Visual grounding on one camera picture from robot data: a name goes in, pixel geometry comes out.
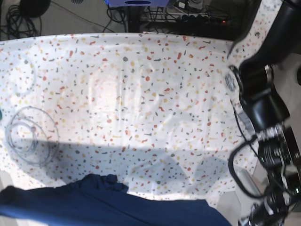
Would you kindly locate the dark blue t-shirt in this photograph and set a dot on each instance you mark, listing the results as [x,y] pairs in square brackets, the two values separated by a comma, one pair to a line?
[103,201]

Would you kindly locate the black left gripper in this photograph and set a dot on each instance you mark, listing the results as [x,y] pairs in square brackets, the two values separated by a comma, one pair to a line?
[271,211]

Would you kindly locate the terrazzo patterned tablecloth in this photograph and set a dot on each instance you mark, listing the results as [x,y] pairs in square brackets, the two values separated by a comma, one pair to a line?
[152,109]

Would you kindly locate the blue box at top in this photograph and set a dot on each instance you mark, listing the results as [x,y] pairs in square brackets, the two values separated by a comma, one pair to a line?
[140,3]

